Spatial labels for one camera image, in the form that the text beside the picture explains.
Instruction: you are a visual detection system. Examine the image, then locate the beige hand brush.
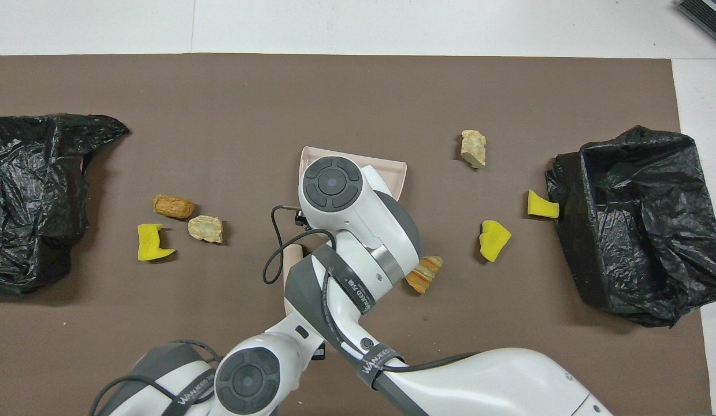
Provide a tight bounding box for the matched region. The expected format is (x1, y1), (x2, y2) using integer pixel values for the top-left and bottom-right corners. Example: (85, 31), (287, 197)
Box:
(283, 243), (305, 315)

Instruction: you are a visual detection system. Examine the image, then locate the striped croissant piece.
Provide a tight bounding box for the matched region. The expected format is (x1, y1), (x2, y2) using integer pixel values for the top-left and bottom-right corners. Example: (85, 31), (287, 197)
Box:
(404, 255), (444, 295)

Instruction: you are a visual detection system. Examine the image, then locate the pale bread piece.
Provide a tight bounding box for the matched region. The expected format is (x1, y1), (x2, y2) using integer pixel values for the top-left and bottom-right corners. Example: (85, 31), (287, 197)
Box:
(460, 129), (487, 169)
(187, 215), (224, 244)

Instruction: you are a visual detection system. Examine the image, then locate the beige plastic dustpan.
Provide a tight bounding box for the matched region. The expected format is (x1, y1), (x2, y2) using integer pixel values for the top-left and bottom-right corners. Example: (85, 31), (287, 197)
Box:
(299, 146), (407, 203)

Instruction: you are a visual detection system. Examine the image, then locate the yellow and green sponge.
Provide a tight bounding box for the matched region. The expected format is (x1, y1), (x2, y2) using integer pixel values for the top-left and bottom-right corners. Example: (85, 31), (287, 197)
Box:
(137, 223), (177, 262)

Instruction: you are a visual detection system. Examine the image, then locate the brown bread roll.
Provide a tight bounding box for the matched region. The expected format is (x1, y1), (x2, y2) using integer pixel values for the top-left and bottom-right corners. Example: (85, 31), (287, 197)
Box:
(153, 194), (196, 220)

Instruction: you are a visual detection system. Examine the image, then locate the yellow sponge chunk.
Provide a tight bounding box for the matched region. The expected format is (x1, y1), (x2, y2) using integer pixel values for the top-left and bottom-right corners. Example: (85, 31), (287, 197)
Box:
(479, 220), (512, 263)

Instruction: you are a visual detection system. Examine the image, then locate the yellow sponge wedge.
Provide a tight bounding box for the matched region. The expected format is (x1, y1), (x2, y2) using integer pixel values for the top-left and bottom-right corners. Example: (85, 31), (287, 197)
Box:
(527, 190), (560, 219)

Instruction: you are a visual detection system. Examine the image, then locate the black bag lined bin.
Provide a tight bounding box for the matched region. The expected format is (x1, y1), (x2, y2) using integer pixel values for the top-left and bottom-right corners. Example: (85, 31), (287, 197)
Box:
(0, 113), (131, 295)
(546, 125), (716, 328)

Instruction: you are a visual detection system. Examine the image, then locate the brown table mat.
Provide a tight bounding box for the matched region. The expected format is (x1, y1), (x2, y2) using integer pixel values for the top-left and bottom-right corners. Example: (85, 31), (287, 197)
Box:
(0, 53), (712, 416)

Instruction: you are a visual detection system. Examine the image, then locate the dark ribbed panel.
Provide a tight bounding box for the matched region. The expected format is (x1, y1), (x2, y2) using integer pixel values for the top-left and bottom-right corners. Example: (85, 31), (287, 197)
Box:
(677, 0), (716, 50)

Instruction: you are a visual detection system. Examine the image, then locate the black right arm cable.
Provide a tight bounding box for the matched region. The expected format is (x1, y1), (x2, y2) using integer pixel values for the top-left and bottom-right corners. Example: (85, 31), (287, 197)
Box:
(262, 205), (478, 373)

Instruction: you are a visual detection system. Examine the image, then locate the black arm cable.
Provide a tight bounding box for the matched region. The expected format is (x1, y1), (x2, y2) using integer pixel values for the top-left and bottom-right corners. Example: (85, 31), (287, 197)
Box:
(92, 340), (221, 416)
(262, 205), (478, 373)

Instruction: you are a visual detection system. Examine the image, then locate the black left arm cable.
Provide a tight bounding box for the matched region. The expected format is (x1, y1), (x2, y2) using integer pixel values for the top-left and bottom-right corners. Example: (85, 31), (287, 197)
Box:
(92, 340), (221, 416)

